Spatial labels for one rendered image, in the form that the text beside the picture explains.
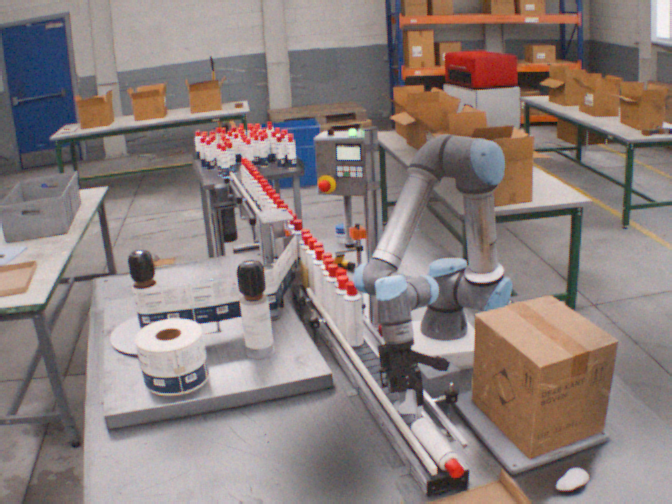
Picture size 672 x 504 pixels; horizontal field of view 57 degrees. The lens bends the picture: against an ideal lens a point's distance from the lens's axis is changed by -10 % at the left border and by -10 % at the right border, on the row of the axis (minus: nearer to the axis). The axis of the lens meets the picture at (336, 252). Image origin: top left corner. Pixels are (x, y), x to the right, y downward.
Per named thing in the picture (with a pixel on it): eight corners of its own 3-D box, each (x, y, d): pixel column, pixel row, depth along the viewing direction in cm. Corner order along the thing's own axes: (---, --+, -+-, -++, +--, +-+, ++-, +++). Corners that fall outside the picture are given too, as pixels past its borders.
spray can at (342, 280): (335, 336, 214) (331, 277, 207) (348, 331, 217) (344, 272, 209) (345, 342, 210) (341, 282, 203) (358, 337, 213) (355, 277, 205)
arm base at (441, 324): (415, 321, 218) (416, 293, 215) (460, 318, 220) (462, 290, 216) (426, 342, 204) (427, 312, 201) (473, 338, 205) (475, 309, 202)
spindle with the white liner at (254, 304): (243, 348, 211) (231, 259, 200) (271, 342, 213) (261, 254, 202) (249, 361, 203) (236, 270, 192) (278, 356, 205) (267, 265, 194)
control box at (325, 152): (327, 187, 226) (323, 131, 219) (377, 188, 221) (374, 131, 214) (317, 196, 217) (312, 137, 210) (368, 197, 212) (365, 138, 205)
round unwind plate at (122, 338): (110, 322, 232) (110, 319, 231) (193, 308, 240) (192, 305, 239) (111, 363, 204) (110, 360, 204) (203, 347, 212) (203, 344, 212)
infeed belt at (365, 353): (273, 253, 296) (273, 244, 294) (292, 250, 298) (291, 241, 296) (432, 492, 148) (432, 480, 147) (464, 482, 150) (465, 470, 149)
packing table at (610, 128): (519, 166, 727) (518, 97, 699) (580, 161, 737) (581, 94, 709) (622, 231, 524) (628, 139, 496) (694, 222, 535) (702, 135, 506)
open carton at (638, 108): (606, 122, 562) (607, 81, 548) (646, 121, 565) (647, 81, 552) (628, 131, 523) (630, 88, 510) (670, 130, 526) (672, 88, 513)
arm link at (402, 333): (405, 318, 167) (417, 321, 159) (408, 336, 167) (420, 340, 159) (376, 324, 165) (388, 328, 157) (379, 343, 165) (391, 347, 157)
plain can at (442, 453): (410, 419, 161) (448, 466, 143) (429, 414, 163) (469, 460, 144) (409, 436, 163) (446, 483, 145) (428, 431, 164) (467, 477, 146)
